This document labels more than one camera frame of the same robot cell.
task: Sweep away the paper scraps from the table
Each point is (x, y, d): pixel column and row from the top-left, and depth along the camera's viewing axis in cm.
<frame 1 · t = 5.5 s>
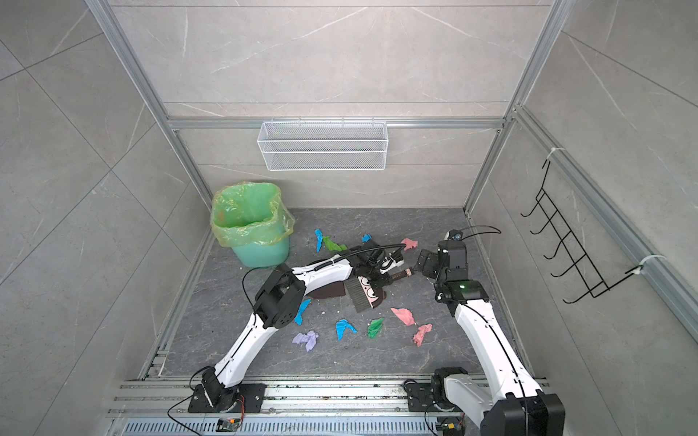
left hand: (390, 275, 98), fingers closed
right hand: (435, 255, 82), fingers open
green plastic trash bin: (266, 255, 95), point 10 cm above the table
brown cartoon face brush: (366, 294, 95), point 2 cm above the table
blue paper scrap far left: (319, 239, 110), point 2 cm above the table
pink paper scrap far: (409, 243, 110), on the table
purple paper scrap: (310, 339, 84), point 2 cm above the table
blue paper scrap near middle: (341, 326, 88), on the table
dark green paper scrap: (374, 327, 87), on the table
pink paper scrap middle: (405, 315, 90), on the table
pink paper scrap near right: (418, 337, 86), on the table

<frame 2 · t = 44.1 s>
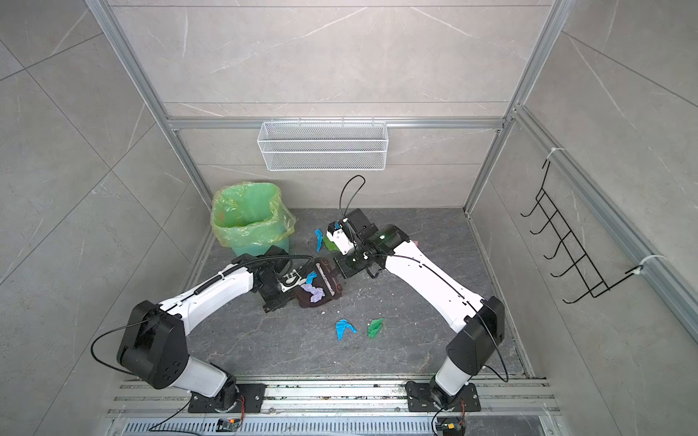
left hand: (280, 293, 86), fingers open
right hand: (340, 264, 77), fingers closed
brown cartoon face brush: (328, 276, 85), point 14 cm above the table
purple paper scrap: (318, 292, 90), point 6 cm above the table
dark brown dustpan: (304, 300, 88), point 7 cm above the table
blue paper scrap near dustpan: (313, 276, 92), point 8 cm above the table
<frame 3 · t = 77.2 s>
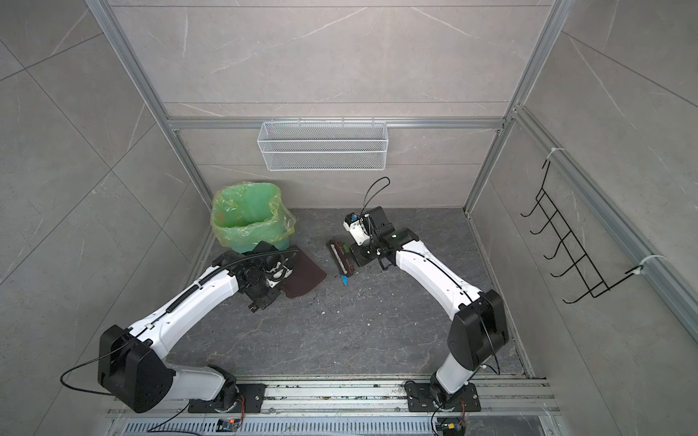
left hand: (264, 288, 81), fingers open
right hand: (354, 248, 84), fingers closed
brown cartoon face brush: (343, 255, 92), point 12 cm above the table
blue paper scrap far left: (344, 280, 99), on the table
dark brown dustpan: (304, 275, 90), point 10 cm above the table
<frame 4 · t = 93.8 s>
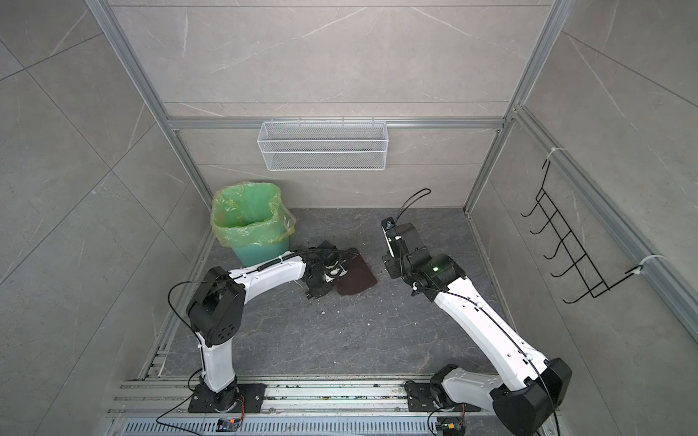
left hand: (321, 280, 92), fingers open
right hand: (398, 248, 76), fingers closed
dark brown dustpan: (357, 278, 98), point 2 cm above the table
